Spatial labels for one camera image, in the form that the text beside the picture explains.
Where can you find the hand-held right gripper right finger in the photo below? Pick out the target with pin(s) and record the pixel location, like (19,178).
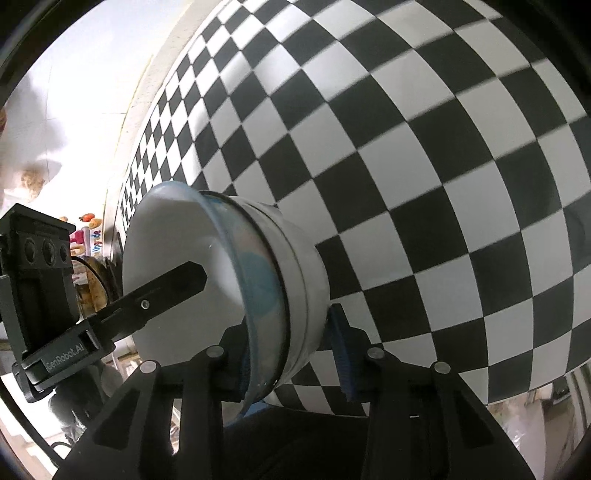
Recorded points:
(344,364)

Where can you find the colourful wall sticker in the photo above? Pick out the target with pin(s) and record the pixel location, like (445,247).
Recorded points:
(85,235)

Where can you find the clear plastic food bag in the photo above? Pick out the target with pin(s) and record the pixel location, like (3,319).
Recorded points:
(33,182)

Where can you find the dark wok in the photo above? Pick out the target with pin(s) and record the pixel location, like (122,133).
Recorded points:
(94,290)

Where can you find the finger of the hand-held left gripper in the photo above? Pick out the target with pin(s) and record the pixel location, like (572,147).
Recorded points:
(161,295)

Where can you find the white bowl blue pattern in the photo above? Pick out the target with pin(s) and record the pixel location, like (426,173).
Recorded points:
(184,230)

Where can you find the black white checkered tablecloth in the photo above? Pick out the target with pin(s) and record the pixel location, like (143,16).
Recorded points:
(415,184)

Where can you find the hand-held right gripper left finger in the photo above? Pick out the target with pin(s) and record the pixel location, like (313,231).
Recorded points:
(231,369)

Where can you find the person's left hand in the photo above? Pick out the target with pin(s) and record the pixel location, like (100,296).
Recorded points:
(78,406)

